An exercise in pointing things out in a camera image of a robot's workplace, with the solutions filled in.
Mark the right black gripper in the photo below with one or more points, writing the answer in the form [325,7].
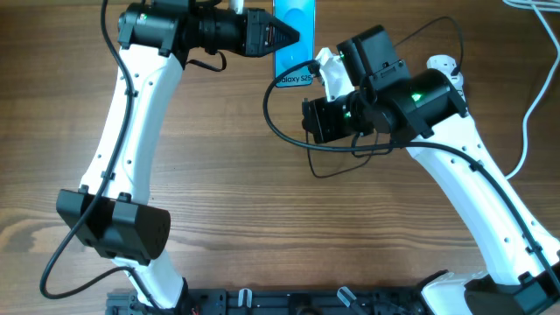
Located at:
[309,115]

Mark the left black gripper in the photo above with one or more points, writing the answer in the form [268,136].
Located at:
[254,23]

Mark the blue Galaxy smartphone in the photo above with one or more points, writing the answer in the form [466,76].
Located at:
[300,15]

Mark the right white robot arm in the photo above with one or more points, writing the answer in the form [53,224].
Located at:
[368,88]

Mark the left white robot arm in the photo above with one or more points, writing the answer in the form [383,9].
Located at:
[110,210]

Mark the white charger plug adapter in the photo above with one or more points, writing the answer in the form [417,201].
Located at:
[456,80]

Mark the white power strip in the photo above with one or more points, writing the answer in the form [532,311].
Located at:
[444,64]

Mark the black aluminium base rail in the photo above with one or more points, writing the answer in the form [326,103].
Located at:
[380,301]

